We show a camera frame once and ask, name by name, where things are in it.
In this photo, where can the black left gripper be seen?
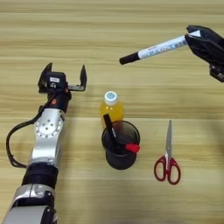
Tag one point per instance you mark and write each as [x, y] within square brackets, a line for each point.
[59, 100]

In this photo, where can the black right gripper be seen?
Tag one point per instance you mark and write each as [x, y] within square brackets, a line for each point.
[217, 73]

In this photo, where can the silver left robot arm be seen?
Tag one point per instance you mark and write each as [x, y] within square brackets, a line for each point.
[46, 140]

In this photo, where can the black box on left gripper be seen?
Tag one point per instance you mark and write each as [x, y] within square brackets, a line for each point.
[55, 80]

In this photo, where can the black marker pen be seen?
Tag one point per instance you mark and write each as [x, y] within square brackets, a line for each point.
[110, 128]

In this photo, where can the red capped marker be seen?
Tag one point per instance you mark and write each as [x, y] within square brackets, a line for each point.
[133, 148]

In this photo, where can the black mesh pen holder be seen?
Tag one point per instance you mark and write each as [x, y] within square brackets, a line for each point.
[119, 162]

